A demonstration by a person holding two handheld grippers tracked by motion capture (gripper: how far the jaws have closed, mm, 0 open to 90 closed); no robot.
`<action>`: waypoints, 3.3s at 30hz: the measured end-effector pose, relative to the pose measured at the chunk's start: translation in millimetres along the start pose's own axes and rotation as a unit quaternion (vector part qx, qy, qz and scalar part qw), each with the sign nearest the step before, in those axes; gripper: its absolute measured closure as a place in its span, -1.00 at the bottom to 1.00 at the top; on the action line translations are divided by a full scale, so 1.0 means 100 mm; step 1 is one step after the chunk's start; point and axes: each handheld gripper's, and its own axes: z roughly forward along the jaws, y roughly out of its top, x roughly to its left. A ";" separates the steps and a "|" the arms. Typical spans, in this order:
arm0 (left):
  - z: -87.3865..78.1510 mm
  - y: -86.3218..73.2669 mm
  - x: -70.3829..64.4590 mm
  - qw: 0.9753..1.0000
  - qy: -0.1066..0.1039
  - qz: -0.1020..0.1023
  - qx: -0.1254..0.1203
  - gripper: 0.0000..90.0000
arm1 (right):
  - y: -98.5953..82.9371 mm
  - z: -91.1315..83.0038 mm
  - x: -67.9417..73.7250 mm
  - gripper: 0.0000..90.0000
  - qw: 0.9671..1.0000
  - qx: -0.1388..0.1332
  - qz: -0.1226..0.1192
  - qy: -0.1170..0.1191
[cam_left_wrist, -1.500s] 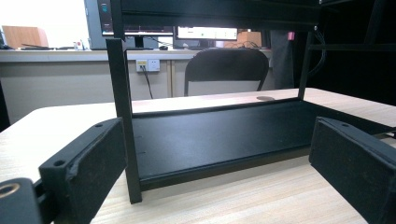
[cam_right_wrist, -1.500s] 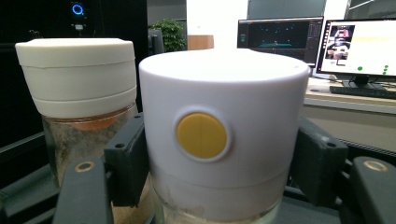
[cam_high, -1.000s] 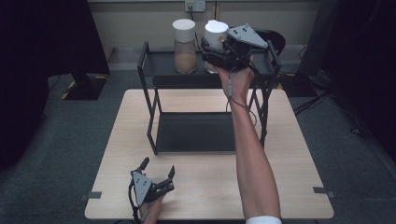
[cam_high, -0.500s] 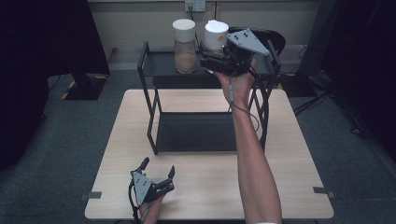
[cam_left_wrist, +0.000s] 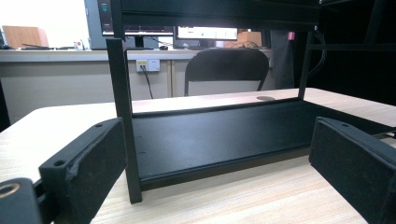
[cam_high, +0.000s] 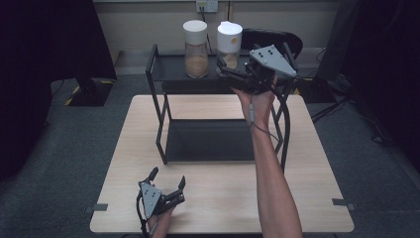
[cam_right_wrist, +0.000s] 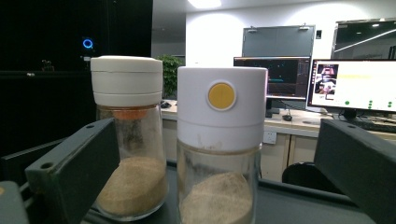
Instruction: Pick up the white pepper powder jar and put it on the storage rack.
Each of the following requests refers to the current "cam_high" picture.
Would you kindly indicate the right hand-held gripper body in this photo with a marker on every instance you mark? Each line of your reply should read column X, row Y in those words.
column 270, row 61

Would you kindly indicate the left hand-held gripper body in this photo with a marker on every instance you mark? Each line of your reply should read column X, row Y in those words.
column 150, row 198

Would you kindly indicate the glass jar spouted white lid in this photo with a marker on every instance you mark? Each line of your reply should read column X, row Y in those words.
column 229, row 38

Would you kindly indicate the black metal two-tier rack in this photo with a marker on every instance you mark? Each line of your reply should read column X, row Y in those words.
column 204, row 140

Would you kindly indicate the person's left hand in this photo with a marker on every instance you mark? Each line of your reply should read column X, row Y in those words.
column 161, row 224

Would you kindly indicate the person's right hand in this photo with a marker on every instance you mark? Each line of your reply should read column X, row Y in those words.
column 259, row 105

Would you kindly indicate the black chair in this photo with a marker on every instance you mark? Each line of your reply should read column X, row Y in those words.
column 284, row 38

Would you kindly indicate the black stand base yellow stripes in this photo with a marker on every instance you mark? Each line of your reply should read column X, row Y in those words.
column 90, row 92
column 317, row 91

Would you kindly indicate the dark grey upright panel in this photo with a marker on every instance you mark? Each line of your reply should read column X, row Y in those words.
column 338, row 39

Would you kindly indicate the dark curtain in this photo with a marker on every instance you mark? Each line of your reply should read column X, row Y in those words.
column 39, row 66
column 389, row 66

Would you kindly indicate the grey table edge bracket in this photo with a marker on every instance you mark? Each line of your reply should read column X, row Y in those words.
column 99, row 207
column 341, row 202

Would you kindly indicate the white wall socket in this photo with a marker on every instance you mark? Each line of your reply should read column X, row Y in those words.
column 207, row 5

